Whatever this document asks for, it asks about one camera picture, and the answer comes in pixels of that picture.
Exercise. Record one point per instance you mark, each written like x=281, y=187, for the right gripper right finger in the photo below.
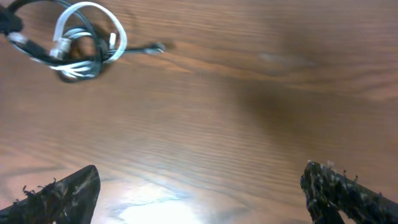
x=328, y=193

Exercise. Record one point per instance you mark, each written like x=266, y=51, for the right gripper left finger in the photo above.
x=71, y=200

